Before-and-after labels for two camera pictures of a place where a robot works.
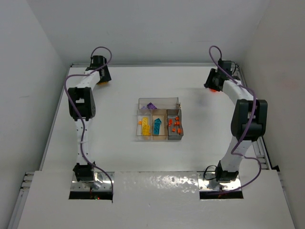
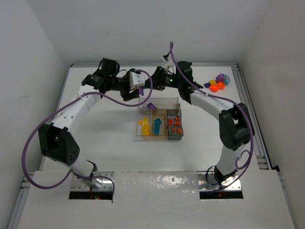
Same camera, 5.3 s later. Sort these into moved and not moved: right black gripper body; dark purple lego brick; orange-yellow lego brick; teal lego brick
Moved: right black gripper body
Not moved: dark purple lego brick; teal lego brick; orange-yellow lego brick
